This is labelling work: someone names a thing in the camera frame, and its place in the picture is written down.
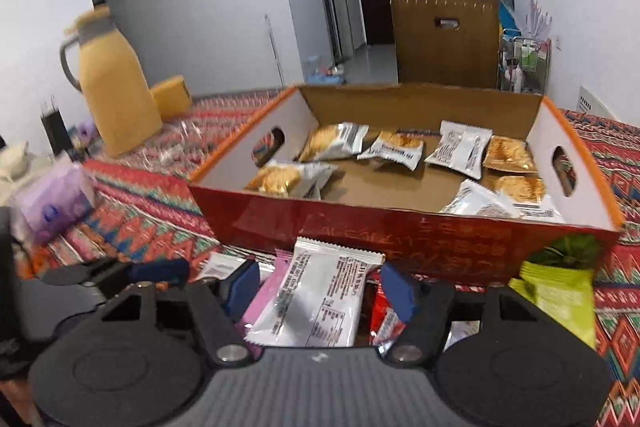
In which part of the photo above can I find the red cardboard box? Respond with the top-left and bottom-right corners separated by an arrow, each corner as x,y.
187,83 -> 625,288

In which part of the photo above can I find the small white snack packet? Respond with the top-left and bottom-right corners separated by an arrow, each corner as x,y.
202,252 -> 251,280

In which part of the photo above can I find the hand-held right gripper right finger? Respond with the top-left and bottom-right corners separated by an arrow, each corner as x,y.
380,263 -> 538,365

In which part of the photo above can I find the white wall cable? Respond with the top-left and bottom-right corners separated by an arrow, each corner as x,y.
264,14 -> 286,82

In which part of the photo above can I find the pile of snack packets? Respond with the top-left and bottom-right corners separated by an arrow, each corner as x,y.
245,121 -> 568,224

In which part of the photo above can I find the yellow thermos jug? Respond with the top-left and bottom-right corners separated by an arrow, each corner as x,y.
60,4 -> 163,158

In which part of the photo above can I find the white labelled snack packet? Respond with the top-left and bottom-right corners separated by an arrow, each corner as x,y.
247,237 -> 386,348

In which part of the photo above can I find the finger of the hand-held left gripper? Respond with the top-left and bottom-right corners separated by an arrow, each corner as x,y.
41,258 -> 117,286
127,257 -> 191,286

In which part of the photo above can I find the blue plastic item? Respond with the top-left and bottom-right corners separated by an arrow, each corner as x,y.
489,0 -> 518,34

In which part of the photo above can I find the purple roll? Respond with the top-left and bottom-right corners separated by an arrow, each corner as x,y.
70,119 -> 101,148

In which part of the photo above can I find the black charger block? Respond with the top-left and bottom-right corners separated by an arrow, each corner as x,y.
40,96 -> 76,158

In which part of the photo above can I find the red snack packet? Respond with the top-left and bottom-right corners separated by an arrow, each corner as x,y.
367,282 -> 407,348

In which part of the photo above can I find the brown cardboard box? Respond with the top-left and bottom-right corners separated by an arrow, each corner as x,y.
390,0 -> 502,88

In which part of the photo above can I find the small yellow cup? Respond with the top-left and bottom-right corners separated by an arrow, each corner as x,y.
150,76 -> 193,122

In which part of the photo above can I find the pink snack packet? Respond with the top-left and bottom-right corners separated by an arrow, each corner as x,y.
240,249 -> 293,358

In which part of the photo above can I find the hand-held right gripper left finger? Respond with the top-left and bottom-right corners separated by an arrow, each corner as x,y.
97,259 -> 263,368

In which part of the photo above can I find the green snack packet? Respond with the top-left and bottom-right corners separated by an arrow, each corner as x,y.
507,259 -> 598,350

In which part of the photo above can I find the purple tissue pack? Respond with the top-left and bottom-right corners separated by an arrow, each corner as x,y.
12,157 -> 98,245

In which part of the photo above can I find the storage rack with bottles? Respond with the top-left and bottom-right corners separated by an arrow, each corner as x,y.
497,36 -> 551,94

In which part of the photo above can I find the purple feather decoration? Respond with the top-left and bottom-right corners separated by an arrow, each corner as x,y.
527,0 -> 553,40

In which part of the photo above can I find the white cloth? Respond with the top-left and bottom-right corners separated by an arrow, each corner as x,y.
0,142 -> 36,180

